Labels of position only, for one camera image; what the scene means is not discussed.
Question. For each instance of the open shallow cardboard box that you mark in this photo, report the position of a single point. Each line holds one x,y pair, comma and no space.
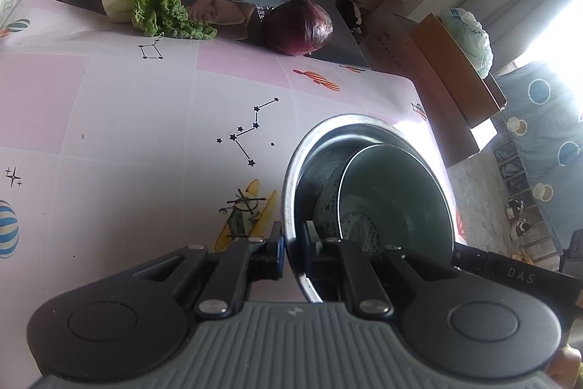
460,88

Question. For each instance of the deep steel bowl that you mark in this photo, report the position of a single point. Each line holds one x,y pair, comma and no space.
314,170

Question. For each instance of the blue circle print sheet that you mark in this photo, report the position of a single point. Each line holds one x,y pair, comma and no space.
546,134

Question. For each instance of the tan slippers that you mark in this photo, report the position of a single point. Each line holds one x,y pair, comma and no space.
524,257

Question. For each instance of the pale green plastic bag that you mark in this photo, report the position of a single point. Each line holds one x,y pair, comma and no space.
469,38

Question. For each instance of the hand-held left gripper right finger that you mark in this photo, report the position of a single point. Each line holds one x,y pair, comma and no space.
312,254

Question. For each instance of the large brown cardboard box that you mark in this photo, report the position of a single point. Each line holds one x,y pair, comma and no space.
419,97

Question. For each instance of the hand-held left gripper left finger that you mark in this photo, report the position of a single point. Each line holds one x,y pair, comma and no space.
281,257

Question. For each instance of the pink printed tablecloth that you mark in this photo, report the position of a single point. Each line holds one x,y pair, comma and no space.
114,120

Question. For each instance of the black and white shoe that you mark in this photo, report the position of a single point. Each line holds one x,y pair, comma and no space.
514,207
520,229

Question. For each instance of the green ceramic bowl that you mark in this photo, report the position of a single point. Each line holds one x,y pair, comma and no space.
401,197

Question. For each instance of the red onion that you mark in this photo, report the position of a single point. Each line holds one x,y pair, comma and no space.
296,24

